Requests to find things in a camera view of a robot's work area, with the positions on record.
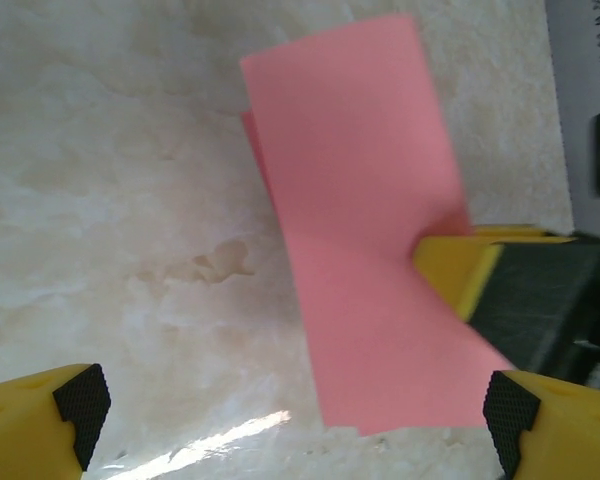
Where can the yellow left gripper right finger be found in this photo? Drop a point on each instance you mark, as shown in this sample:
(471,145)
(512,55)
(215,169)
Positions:
(570,435)

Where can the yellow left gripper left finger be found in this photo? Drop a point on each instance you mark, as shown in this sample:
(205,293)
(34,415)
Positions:
(25,430)

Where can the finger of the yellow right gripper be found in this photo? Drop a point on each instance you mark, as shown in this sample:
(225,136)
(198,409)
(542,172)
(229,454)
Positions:
(520,232)
(455,270)

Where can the pink paper sheet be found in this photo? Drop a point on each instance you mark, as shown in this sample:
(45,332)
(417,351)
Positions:
(350,200)

